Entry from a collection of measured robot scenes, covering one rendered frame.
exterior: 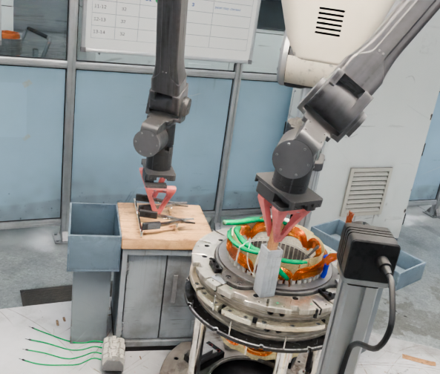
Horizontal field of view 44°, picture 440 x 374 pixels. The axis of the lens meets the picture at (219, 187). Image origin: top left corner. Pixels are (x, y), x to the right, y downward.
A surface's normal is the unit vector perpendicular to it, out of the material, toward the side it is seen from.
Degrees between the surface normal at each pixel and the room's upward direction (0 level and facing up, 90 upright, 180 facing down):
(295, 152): 94
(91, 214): 90
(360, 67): 74
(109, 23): 90
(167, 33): 116
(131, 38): 90
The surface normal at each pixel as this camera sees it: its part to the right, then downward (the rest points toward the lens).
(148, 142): -0.23, 0.33
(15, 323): 0.14, -0.93
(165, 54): -0.30, 0.68
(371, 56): -0.01, 0.07
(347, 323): -0.02, 0.35
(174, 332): 0.22, 0.37
